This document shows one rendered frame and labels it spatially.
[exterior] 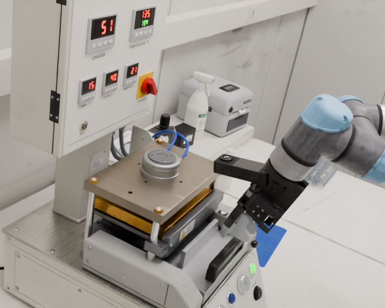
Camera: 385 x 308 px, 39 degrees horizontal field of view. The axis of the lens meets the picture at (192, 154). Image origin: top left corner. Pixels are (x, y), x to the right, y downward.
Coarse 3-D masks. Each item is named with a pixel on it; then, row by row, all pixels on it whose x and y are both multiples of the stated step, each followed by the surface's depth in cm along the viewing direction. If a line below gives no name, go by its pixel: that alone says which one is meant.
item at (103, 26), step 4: (100, 20) 97; (104, 20) 98; (108, 20) 99; (112, 20) 100; (96, 24) 96; (100, 24) 97; (104, 24) 98; (108, 24) 99; (112, 24) 100; (96, 28) 96; (100, 28) 97; (104, 28) 99; (108, 28) 100; (96, 32) 97; (100, 32) 98; (104, 32) 99; (108, 32) 100; (96, 36) 97
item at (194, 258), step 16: (208, 224) 117; (192, 240) 111; (208, 240) 118; (224, 240) 119; (176, 256) 112; (192, 256) 112; (208, 256) 113; (240, 256) 119; (192, 272) 108; (224, 272) 111; (208, 288) 104
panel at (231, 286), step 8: (248, 256) 124; (240, 264) 120; (248, 264) 124; (256, 264) 127; (240, 272) 120; (248, 272) 123; (256, 272) 127; (232, 280) 116; (256, 280) 127; (224, 288) 113; (232, 288) 116; (216, 296) 110; (224, 296) 113; (240, 296) 119; (248, 296) 123; (208, 304) 107; (216, 304) 110; (224, 304) 113; (232, 304) 115; (240, 304) 119; (248, 304) 122; (256, 304) 126; (264, 304) 130
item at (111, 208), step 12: (204, 192) 119; (96, 204) 110; (108, 204) 108; (192, 204) 114; (108, 216) 110; (120, 216) 108; (132, 216) 106; (180, 216) 109; (132, 228) 108; (144, 228) 106; (168, 228) 105
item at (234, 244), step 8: (232, 240) 113; (240, 240) 114; (224, 248) 110; (232, 248) 111; (240, 248) 117; (216, 256) 107; (224, 256) 108; (216, 264) 105; (224, 264) 108; (208, 272) 106; (216, 272) 105; (208, 280) 106
